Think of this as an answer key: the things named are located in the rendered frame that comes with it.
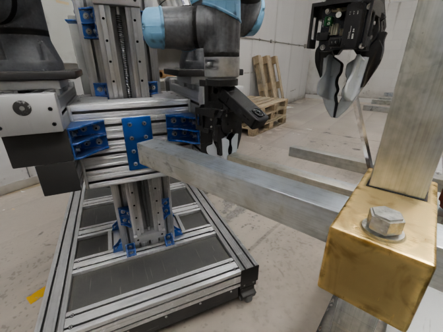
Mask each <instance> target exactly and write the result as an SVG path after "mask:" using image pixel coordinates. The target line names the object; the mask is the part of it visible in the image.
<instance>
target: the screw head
mask: <svg viewBox="0 0 443 332"><path fill-rule="evenodd" d="M361 226H362V229H363V230H364V232H366V233H367V234H368V235H370V236H371V237H373V238H376V239H378V240H381V241H384V242H391V243H397V242H401V241H402V240H403V239H404V237H405V233H404V231H403V228H404V226H405V220H404V218H403V215H402V214H401V213H400V212H399V211H396V210H394V209H392V208H389V207H386V206H378V207H370V209H369V214H368V216H367V218H366V219H364V220H363V221H362V224H361Z"/></svg>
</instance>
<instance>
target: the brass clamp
mask: <svg viewBox="0 0 443 332"><path fill-rule="evenodd" d="M372 170H373V168H369V169H368V170H367V172H366V173H365V175H364V176H363V178H362V179H361V180H360V181H359V182H358V184H357V186H356V188H355V189H354V191H353V192H352V194H351V195H350V197H349V198H348V200H347V201H346V203H345V204H344V206H343V207H342V209H341V210H340V212H339V213H338V215H337V216H336V218H335V219H334V221H333V222H332V224H331V225H330V227H329V230H328V236H327V240H326V245H325V249H324V255H323V259H322V264H321V268H320V273H319V277H318V286H319V287H320V288H321V289H324V290H325V291H328V292H329V293H331V294H333V295H335V296H337V297H338V298H340V299H342V300H344V301H346V302H348V303H350V304H352V305H354V306H355V307H357V308H359V309H361V310H362V311H364V312H366V313H368V314H370V315H372V316H374V317H376V318H378V319H379V320H381V321H383V322H385V323H387V324H388V325H391V326H392V327H395V328H396V329H398V330H400V331H402V332H406V331H407V330H408V329H409V326H410V325H411V322H412V320H413V318H414V316H415V314H416V311H417V309H418V307H419V305H420V303H421V300H422V299H423V297H424V294H425V292H426V290H427V288H428V285H429V283H430V281H431V279H432V276H433V275H434V272H435V271H436V248H437V212H438V208H439V206H440V201H439V200H438V184H437V183H436V182H431V184H430V187H429V190H428V192H427V195H426V198H425V200H422V199H419V198H415V197H412V196H407V195H405V194H400V193H397V192H392V191H389V190H385V189H381V188H377V187H374V186H370V185H369V182H370V178H371V175H372ZM378 206H386V207H389V208H392V209H394V210H396V211H399V212H400V213H401V214H402V215H403V218H404V220H405V226H404V228H403V231H404V233H405V237H404V239H403V240H402V241H401V242H397V243H391V242H384V241H381V240H378V239H376V238H373V237H371V236H370V235H368V234H367V233H366V232H364V230H363V229H362V226H361V224H362V221H363V220H364V219H366V218H367V216H368V214H369V209H370V208H373V207H378Z"/></svg>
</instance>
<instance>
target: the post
mask: <svg viewBox="0 0 443 332"><path fill-rule="evenodd" d="M442 153H443V0H418V3H417V8H416V10H415V15H414V18H413V22H412V25H411V29H410V33H409V37H408V40H407V45H406V47H405V52H404V55H403V59H402V62H401V67H400V70H399V74H398V79H397V82H396V86H395V89H394V93H393V96H392V101H391V104H390V108H389V111H388V116H387V119H386V123H385V126H384V130H383V133H382V137H381V141H380V145H379V148H378V153H377V156H376V160H375V163H374V167H373V170H372V175H371V178H370V182H369V185H370V186H374V187H377V188H381V189H385V190H389V191H392V192H397V193H400V194H405V195H407V196H412V197H415V198H419V199H422V200H425V198H426V195H427V192H428V190H429V187H430V184H431V182H432V179H433V176H434V174H435V172H436V168H437V167H438V163H439V161H440V158H441V156H442ZM378 321H379V319H378V318H376V317H374V316H372V315H370V314H368V313H366V312H364V311H362V310H361V309H359V308H357V307H355V306H354V305H352V304H350V303H348V302H346V301H344V300H342V299H340V298H338V302H337V305H336V310H335V312H334V317H333V320H332V324H331V328H330V332H375V329H376V326H377V324H378Z"/></svg>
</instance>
